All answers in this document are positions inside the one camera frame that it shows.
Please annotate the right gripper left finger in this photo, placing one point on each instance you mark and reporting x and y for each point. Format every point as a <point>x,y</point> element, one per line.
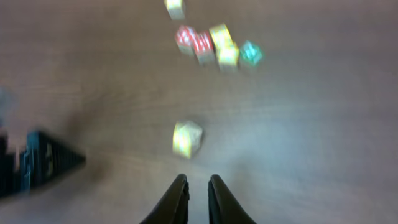
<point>172,208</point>

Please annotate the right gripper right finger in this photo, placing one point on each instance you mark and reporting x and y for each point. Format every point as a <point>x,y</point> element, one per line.
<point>223,206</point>

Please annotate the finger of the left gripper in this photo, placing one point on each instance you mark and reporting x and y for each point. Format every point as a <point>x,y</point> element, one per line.
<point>45,159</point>

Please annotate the green B block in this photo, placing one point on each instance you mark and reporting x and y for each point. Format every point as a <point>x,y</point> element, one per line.
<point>186,139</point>

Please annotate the yellow block lower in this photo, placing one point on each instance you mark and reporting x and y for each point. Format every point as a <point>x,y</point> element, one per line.
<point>228,57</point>

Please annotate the yellow block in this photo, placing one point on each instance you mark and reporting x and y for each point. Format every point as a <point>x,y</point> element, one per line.
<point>228,57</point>
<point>176,9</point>
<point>220,36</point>

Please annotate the green E block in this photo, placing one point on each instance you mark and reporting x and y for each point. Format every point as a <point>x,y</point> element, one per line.
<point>250,54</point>

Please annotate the red W block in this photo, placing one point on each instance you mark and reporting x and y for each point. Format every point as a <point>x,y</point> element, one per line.
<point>203,47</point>

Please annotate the yellow block upper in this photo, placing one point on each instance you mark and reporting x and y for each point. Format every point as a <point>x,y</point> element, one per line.
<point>220,36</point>

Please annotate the red O block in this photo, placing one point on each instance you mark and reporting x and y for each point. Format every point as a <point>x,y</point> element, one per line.
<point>185,37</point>

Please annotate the far yellow block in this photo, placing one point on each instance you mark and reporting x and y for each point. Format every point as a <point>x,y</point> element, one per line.
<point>176,9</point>

